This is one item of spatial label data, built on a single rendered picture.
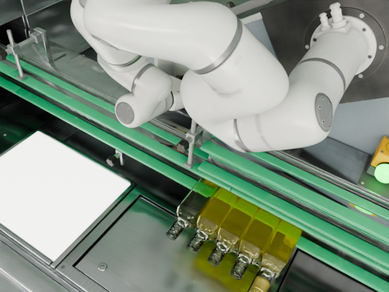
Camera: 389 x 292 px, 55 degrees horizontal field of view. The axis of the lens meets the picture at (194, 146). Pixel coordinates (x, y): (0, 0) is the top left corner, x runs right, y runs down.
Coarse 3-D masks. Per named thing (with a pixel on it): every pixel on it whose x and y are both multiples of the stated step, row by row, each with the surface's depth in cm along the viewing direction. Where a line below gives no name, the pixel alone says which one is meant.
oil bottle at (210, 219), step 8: (216, 192) 97; (224, 192) 97; (216, 200) 95; (224, 200) 95; (232, 200) 95; (208, 208) 93; (216, 208) 93; (224, 208) 94; (232, 208) 95; (200, 216) 91; (208, 216) 91; (216, 216) 92; (224, 216) 92; (200, 224) 90; (208, 224) 90; (216, 224) 90; (208, 232) 90; (216, 232) 91
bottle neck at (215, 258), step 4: (216, 244) 89; (220, 244) 88; (224, 244) 88; (216, 248) 87; (220, 248) 87; (224, 248) 88; (212, 252) 87; (216, 252) 86; (220, 252) 87; (224, 252) 87; (212, 256) 86; (216, 256) 86; (220, 256) 86; (208, 260) 86; (212, 260) 87; (216, 260) 85; (220, 260) 86; (212, 264) 87; (216, 264) 86
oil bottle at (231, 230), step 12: (240, 204) 95; (252, 204) 95; (228, 216) 92; (240, 216) 92; (252, 216) 93; (228, 228) 90; (240, 228) 90; (216, 240) 90; (228, 240) 88; (228, 252) 90
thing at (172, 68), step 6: (156, 60) 101; (162, 60) 103; (156, 66) 102; (162, 66) 104; (168, 66) 107; (174, 66) 108; (180, 66) 107; (168, 72) 108; (174, 72) 110; (180, 72) 109
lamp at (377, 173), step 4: (380, 164) 84; (384, 164) 83; (388, 164) 83; (376, 168) 84; (380, 168) 83; (384, 168) 82; (388, 168) 82; (376, 172) 83; (380, 172) 83; (384, 172) 82; (388, 172) 82; (376, 176) 84; (380, 176) 83; (384, 176) 82; (388, 176) 82; (380, 180) 84; (384, 180) 83; (388, 180) 82
